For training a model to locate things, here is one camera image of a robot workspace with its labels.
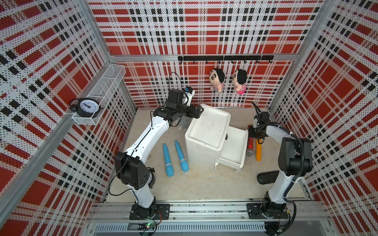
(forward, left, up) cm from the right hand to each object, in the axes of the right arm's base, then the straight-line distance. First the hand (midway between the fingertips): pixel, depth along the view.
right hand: (251, 132), depth 98 cm
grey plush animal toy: (-10, +44, +23) cm, 51 cm away
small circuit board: (-51, +65, -7) cm, 83 cm away
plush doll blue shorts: (+23, +23, +18) cm, 37 cm away
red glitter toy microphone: (-14, +4, 0) cm, 14 cm away
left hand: (0, +36, +24) cm, 44 cm away
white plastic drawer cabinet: (-14, +32, +17) cm, 39 cm away
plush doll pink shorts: (+25, +9, +26) cm, 37 cm away
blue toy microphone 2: (-22, +45, -2) cm, 50 cm away
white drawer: (-15, +15, +2) cm, 21 cm away
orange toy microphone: (-11, -3, -3) cm, 12 cm away
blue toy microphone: (-24, +54, -3) cm, 59 cm away
